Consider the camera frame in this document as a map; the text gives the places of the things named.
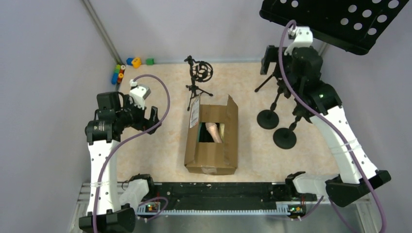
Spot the beige pink microphone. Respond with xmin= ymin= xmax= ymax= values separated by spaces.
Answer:
xmin=205 ymin=122 xmax=223 ymax=143

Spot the brown cardboard box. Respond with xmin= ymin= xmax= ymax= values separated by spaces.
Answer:
xmin=184 ymin=95 xmax=239 ymax=175

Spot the black round-base stand with clip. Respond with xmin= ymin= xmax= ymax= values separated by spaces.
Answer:
xmin=255 ymin=62 xmax=289 ymax=130

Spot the black shock mount tripod stand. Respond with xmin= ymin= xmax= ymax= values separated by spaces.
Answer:
xmin=184 ymin=55 xmax=213 ymax=111

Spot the black round-base stand with holder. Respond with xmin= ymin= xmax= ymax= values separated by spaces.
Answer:
xmin=273 ymin=100 xmax=312 ymax=150

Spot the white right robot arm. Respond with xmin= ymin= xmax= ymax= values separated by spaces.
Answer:
xmin=257 ymin=45 xmax=391 ymax=207

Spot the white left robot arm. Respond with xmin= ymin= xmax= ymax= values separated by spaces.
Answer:
xmin=79 ymin=91 xmax=161 ymax=233

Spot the black music stand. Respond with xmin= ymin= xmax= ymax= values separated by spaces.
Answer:
xmin=259 ymin=0 xmax=408 ymax=55

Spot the orange cylinder toy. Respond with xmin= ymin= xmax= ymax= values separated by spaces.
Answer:
xmin=117 ymin=73 xmax=124 ymax=83

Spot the blue cylinder toy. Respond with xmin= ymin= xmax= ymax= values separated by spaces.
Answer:
xmin=111 ymin=72 xmax=119 ymax=85

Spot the green cylinder toy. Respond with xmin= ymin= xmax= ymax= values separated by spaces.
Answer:
xmin=114 ymin=65 xmax=121 ymax=73

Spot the red cylinder toy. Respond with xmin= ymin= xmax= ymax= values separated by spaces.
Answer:
xmin=119 ymin=65 xmax=126 ymax=74

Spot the blue toy block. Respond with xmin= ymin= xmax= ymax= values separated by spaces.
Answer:
xmin=126 ymin=58 xmax=134 ymax=66

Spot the green toy block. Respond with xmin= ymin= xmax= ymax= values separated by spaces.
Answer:
xmin=145 ymin=58 xmax=155 ymax=66

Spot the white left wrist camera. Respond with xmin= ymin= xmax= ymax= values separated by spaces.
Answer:
xmin=129 ymin=80 xmax=151 ymax=110

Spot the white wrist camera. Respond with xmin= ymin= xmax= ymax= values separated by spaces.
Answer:
xmin=129 ymin=80 xmax=151 ymax=110
xmin=284 ymin=26 xmax=313 ymax=55

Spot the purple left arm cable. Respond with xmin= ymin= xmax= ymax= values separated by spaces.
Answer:
xmin=92 ymin=74 xmax=171 ymax=233

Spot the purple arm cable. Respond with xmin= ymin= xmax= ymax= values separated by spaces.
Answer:
xmin=92 ymin=74 xmax=171 ymax=233
xmin=278 ymin=19 xmax=387 ymax=233

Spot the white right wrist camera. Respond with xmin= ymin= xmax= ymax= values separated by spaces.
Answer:
xmin=284 ymin=26 xmax=313 ymax=55

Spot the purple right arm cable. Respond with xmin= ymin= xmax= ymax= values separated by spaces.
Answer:
xmin=278 ymin=19 xmax=387 ymax=233

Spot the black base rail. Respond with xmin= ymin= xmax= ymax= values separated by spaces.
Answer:
xmin=136 ymin=182 xmax=314 ymax=217

